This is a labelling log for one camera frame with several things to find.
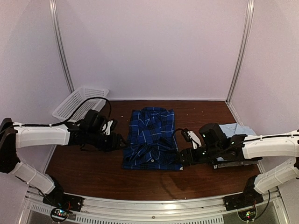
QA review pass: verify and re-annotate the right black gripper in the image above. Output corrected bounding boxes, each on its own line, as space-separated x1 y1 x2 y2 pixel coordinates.
174 144 221 168

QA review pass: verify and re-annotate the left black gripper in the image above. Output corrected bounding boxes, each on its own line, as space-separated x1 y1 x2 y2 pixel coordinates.
86 130 128 154

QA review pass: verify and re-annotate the blue plaid long sleeve shirt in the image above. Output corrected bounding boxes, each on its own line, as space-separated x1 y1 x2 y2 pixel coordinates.
122 107 183 171

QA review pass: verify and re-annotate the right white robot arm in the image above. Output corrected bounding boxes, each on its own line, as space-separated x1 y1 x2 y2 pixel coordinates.
177 123 299 206

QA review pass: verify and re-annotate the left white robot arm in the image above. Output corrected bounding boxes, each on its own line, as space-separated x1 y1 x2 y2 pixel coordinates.
0 110 126 207

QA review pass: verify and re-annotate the light blue folded shirt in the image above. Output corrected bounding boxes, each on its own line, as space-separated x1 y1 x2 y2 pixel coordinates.
219 123 256 137

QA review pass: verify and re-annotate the white plastic mesh basket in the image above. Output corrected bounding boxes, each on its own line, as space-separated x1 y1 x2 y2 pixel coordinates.
51 86 110 122

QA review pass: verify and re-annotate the right circuit board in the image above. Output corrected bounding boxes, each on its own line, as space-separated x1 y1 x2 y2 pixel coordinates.
238 208 257 222

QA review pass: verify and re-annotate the circuit board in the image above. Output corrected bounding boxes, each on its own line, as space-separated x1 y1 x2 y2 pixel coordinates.
238 208 257 222
50 208 71 222

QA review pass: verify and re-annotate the left circuit board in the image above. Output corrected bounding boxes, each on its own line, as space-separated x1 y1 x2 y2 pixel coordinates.
50 208 71 222

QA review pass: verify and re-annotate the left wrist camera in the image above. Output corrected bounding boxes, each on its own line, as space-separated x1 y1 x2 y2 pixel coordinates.
101 119 118 135

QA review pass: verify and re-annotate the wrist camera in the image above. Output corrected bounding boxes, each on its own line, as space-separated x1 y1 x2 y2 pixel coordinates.
101 119 118 135
182 131 202 149

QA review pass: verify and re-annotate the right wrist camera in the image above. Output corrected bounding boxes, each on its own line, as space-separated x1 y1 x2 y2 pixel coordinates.
182 131 202 149

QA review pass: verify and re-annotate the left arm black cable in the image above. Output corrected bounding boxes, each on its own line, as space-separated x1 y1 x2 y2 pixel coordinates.
14 97 112 128

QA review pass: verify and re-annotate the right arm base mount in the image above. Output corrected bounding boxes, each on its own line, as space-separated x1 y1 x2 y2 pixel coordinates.
224 175 263 211

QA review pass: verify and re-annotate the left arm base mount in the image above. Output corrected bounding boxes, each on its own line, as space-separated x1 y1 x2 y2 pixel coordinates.
41 179 83 212

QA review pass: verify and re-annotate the left aluminium frame post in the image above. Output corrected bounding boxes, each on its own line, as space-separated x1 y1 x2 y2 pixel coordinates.
49 0 75 93

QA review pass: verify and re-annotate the aluminium frame post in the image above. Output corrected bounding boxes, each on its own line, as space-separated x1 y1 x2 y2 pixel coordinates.
226 0 255 104
49 0 75 93

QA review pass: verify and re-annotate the right aluminium frame post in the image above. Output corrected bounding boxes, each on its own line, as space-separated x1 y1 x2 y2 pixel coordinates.
226 0 255 104

